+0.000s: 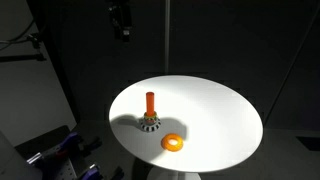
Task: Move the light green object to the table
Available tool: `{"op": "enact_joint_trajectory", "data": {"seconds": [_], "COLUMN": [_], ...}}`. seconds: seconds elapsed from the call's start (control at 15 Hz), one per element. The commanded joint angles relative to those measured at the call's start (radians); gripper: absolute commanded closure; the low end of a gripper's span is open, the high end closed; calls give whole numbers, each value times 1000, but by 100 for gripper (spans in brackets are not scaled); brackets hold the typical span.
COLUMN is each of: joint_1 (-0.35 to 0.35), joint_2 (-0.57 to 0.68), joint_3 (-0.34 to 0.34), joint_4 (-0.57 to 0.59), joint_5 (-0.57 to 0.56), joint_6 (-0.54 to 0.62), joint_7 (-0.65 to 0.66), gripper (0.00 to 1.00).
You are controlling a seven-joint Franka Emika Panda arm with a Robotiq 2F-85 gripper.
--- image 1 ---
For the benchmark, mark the white round pedestal table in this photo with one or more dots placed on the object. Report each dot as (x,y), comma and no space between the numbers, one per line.
(205,126)

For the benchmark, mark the black white striped base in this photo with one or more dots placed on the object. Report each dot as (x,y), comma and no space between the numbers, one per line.
(150,124)

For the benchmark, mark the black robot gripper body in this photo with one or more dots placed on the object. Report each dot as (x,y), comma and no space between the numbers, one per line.
(120,18)

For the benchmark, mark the purple black spring clamp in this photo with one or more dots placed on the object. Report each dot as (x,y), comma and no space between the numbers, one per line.
(72,143)

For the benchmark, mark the perforated metal breadboard plate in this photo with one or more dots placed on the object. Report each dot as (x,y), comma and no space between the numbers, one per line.
(60,165)

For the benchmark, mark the orange peg post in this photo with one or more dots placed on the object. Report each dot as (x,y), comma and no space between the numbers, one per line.
(150,104)

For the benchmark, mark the grey vertical pole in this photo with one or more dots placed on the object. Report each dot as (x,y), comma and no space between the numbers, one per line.
(167,36)

